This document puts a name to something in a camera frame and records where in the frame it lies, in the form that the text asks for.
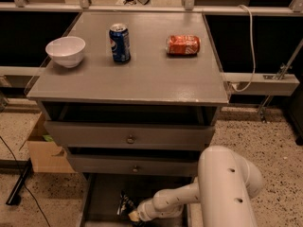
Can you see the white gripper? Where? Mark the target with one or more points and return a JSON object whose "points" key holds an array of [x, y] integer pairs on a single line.
{"points": [[143, 212]]}

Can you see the blue chip bag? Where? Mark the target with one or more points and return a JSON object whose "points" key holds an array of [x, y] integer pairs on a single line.
{"points": [[126, 205]]}

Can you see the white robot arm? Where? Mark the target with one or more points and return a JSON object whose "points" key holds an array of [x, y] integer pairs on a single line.
{"points": [[226, 183]]}

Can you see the bottom grey drawer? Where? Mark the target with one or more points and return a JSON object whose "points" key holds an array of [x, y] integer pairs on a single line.
{"points": [[102, 196]]}

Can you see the grey drawer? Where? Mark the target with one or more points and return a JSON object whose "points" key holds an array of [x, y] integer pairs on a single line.
{"points": [[102, 196], [137, 136], [132, 165]]}

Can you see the middle grey drawer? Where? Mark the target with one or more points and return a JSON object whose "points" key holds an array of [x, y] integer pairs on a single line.
{"points": [[132, 165]]}

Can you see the top grey drawer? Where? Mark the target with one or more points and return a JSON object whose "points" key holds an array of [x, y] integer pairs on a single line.
{"points": [[137, 136]]}

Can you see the grey drawer cabinet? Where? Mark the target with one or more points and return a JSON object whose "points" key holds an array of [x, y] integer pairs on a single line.
{"points": [[152, 88]]}

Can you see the cardboard box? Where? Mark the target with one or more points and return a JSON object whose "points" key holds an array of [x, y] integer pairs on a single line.
{"points": [[45, 155]]}

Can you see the black floor bar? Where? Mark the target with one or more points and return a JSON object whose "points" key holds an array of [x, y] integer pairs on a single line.
{"points": [[24, 168]]}

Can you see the orange soda can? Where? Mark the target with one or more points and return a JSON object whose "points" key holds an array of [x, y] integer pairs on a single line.
{"points": [[183, 45]]}

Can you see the blue Pepsi can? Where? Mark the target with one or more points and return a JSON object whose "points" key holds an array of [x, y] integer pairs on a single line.
{"points": [[120, 43]]}

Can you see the white ceramic bowl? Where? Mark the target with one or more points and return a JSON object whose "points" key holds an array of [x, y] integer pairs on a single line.
{"points": [[66, 51]]}

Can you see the metal railing frame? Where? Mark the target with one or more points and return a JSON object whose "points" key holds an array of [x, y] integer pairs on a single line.
{"points": [[151, 3]]}

